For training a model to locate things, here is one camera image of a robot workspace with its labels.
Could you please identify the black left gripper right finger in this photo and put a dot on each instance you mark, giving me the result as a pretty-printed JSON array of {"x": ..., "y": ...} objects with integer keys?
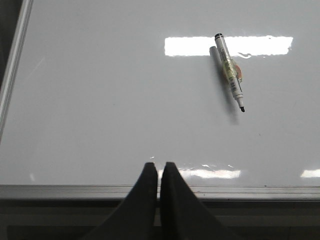
[{"x": 183, "y": 216}]

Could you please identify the white black-tipped whiteboard marker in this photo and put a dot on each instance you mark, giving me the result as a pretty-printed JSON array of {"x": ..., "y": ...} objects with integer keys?
[{"x": 231, "y": 71}]

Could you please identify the white whiteboard with aluminium frame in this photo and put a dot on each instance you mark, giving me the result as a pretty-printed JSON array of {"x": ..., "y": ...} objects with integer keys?
[{"x": 94, "y": 89}]

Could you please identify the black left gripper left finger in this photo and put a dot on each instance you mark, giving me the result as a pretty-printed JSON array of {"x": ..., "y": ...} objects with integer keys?
[{"x": 134, "y": 218}]

